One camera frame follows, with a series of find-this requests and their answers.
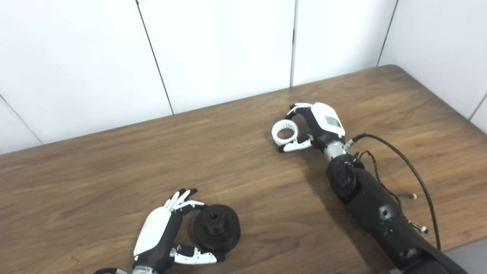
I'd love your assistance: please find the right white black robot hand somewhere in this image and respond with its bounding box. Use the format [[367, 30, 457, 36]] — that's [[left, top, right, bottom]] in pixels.
[[278, 103, 347, 153]]

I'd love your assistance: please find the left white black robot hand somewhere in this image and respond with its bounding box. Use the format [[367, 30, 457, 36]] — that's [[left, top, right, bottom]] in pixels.
[[133, 188, 225, 272]]

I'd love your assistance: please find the white toothed ring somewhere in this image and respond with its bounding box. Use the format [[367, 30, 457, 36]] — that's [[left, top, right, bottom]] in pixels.
[[272, 119, 299, 146]]

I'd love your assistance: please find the round black stepped part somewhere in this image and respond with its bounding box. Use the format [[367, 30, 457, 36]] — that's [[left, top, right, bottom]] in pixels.
[[193, 204, 241, 253]]

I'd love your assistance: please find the thin black wire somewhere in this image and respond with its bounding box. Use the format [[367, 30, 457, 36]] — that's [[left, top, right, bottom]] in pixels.
[[356, 150, 417, 202]]

